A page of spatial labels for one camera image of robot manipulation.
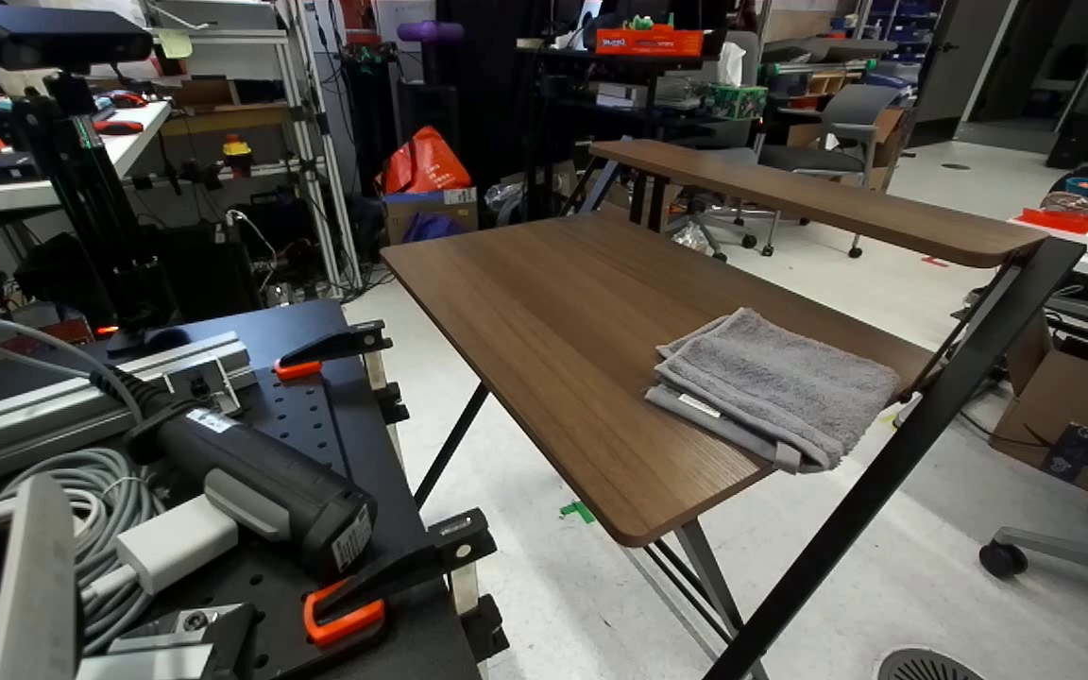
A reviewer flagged grey towel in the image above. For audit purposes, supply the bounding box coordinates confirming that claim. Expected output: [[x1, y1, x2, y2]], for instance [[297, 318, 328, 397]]
[[646, 307, 900, 474]]

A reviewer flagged brown wooden desk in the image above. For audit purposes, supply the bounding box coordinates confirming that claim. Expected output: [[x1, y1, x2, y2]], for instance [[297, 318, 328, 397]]
[[376, 135, 1088, 680]]

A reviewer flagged cardboard box under bag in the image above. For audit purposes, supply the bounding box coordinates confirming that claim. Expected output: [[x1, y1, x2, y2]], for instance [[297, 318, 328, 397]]
[[382, 190, 481, 243]]

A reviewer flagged orange bag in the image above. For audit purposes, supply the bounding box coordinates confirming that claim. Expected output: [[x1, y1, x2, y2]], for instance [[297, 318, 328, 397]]
[[376, 124, 473, 193]]

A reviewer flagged black perforated work table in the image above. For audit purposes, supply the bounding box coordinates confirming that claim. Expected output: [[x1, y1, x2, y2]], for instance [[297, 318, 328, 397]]
[[0, 297, 515, 680]]

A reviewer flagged black orange rear clamp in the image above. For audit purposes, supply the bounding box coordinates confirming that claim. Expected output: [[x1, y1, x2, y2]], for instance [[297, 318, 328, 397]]
[[270, 320, 389, 386]]

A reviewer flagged black orange clamp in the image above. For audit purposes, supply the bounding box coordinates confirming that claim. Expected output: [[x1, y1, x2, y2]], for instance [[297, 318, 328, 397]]
[[302, 505, 494, 650], [270, 320, 389, 386]]

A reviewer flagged black handheld tool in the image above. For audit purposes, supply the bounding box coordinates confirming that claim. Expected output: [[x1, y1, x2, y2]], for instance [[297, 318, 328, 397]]
[[154, 408, 372, 582]]

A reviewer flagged orange tool case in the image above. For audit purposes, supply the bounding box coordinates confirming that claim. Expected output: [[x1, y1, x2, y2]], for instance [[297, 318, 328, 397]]
[[591, 25, 703, 62]]

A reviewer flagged black orange front clamp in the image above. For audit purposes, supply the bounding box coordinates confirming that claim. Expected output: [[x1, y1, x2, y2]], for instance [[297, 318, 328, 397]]
[[302, 505, 494, 650]]

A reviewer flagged white power adapter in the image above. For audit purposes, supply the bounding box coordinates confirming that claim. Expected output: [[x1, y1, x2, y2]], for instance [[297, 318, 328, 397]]
[[118, 496, 236, 597]]

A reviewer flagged white table left background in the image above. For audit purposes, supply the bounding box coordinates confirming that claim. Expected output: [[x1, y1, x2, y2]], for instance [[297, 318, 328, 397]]
[[0, 97, 171, 212]]

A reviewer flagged cardboard box on floor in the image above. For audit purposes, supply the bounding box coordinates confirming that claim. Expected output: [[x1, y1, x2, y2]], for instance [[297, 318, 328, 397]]
[[988, 350, 1088, 491]]

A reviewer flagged aluminium extrusion rail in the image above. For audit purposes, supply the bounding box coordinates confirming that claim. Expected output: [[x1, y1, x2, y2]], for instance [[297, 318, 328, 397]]
[[0, 331, 251, 476]]

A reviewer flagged grey coiled cable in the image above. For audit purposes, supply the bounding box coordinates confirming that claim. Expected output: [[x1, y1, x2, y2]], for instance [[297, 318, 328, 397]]
[[0, 445, 157, 655]]

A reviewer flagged black camera on tripod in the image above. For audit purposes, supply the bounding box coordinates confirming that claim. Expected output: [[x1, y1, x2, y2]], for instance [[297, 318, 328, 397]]
[[0, 5, 177, 330]]

